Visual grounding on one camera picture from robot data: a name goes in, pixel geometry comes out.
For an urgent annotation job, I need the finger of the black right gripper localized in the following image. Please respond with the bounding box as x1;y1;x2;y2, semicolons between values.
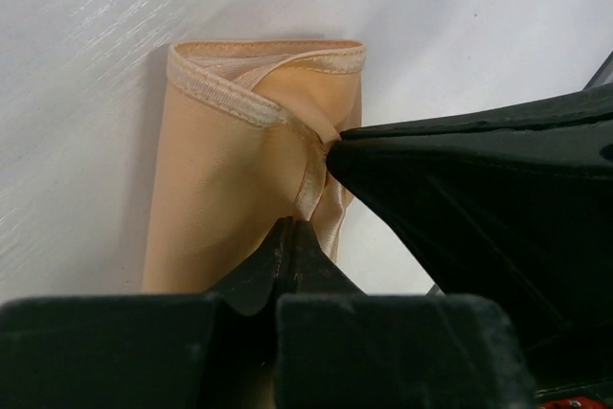
341;83;612;140
327;119;612;389

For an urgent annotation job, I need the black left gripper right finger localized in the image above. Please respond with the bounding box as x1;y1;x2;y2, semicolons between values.
276;221;534;408

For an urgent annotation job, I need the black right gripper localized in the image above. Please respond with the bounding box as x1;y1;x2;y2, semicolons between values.
534;378;612;409

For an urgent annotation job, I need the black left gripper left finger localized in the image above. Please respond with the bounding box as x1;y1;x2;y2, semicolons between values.
1;218;293;408

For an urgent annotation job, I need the beige cloth napkin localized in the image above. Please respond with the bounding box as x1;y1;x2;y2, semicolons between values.
142;39;366;293

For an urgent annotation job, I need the aluminium mounting rail frame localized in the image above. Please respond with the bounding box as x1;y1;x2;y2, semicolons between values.
584;52;613;90

